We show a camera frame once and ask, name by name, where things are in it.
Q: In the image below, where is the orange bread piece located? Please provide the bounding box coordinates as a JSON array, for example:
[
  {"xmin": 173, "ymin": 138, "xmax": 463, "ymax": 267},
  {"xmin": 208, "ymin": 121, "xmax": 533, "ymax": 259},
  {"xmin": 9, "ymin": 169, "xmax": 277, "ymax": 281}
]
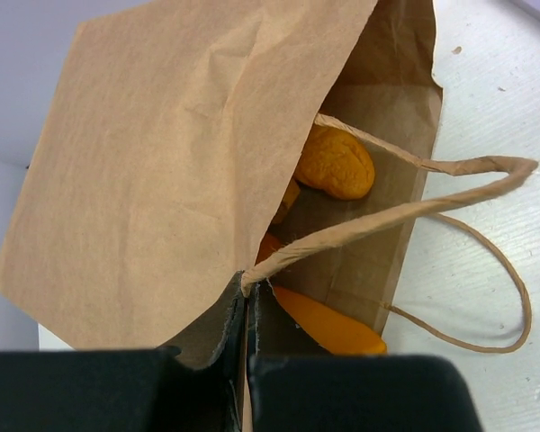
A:
[{"xmin": 254, "ymin": 179, "xmax": 302, "ymax": 266}]

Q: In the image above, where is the small orange bread roll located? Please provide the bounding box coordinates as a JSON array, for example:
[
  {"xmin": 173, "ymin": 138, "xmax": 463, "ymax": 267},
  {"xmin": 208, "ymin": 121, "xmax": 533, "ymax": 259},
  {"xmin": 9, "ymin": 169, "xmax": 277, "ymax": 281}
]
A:
[{"xmin": 274, "ymin": 286, "xmax": 387, "ymax": 356}]

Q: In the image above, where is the long orange bread loaf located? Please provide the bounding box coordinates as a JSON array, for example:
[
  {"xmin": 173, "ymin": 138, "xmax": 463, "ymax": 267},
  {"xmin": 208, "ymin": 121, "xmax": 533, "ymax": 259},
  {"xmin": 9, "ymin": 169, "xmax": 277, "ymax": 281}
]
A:
[{"xmin": 293, "ymin": 125, "xmax": 375, "ymax": 201}]

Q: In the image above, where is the brown paper bag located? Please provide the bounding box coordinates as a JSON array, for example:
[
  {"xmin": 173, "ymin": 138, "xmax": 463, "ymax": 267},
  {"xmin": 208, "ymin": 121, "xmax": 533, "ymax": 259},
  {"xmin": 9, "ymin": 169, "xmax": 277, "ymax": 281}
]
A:
[{"xmin": 0, "ymin": 0, "xmax": 540, "ymax": 374}]

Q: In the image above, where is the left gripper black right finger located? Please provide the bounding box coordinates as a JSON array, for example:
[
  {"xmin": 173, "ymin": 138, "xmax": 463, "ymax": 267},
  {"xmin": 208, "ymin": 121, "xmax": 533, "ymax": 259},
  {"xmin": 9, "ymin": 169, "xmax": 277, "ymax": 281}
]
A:
[{"xmin": 246, "ymin": 281, "xmax": 483, "ymax": 432}]

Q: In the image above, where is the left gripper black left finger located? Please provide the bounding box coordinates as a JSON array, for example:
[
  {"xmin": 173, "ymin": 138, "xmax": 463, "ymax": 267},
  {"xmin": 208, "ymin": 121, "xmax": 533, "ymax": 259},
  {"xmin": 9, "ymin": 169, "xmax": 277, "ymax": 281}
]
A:
[{"xmin": 0, "ymin": 269, "xmax": 247, "ymax": 432}]

